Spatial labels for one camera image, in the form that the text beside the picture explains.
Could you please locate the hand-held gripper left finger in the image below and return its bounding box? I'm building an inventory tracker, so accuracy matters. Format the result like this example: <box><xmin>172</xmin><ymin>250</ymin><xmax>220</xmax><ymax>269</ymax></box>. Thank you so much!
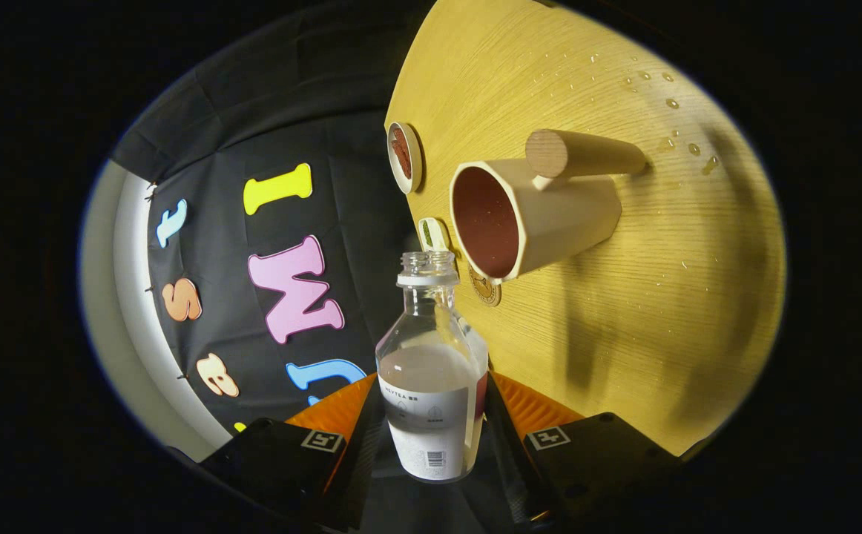
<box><xmin>201</xmin><ymin>373</ymin><xmax>384</xmax><ymax>531</ymax></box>

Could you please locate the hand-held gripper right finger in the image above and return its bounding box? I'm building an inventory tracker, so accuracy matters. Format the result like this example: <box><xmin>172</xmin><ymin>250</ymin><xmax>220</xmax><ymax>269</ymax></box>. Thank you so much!
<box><xmin>484</xmin><ymin>371</ymin><xmax>684</xmax><ymax>531</ymax></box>

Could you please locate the clear juice bottle white label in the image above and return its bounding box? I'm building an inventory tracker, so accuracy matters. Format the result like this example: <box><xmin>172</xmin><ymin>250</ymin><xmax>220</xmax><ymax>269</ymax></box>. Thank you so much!
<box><xmin>375</xmin><ymin>251</ymin><xmax>490</xmax><ymax>484</ymax></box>

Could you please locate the round cork coaster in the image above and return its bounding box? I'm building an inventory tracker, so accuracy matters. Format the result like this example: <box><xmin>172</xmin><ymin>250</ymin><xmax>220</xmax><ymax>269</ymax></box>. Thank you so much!
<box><xmin>467</xmin><ymin>261</ymin><xmax>502</xmax><ymax>307</ymax></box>

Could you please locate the beige cup wooden handle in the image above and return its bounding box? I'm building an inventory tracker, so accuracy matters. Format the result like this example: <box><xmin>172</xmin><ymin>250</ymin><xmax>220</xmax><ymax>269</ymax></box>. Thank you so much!
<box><xmin>450</xmin><ymin>129</ymin><xmax>647</xmax><ymax>285</ymax></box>

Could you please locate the wooden table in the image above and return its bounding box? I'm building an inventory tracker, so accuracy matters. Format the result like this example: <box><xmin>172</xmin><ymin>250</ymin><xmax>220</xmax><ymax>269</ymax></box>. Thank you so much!
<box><xmin>384</xmin><ymin>0</ymin><xmax>786</xmax><ymax>457</ymax></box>

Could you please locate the white divided grain dish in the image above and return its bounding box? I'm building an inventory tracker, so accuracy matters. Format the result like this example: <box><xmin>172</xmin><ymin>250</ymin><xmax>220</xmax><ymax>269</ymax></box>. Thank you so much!
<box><xmin>418</xmin><ymin>217</ymin><xmax>451</xmax><ymax>253</ymax></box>

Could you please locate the round white plate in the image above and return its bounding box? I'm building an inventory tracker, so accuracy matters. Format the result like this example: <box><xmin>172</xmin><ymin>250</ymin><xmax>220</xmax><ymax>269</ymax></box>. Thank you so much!
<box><xmin>386</xmin><ymin>122</ymin><xmax>424</xmax><ymax>195</ymax></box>

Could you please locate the black backdrop cloth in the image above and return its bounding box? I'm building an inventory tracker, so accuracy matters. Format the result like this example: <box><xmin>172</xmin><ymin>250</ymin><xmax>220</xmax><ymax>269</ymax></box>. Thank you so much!
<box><xmin>108</xmin><ymin>0</ymin><xmax>521</xmax><ymax>533</ymax></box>

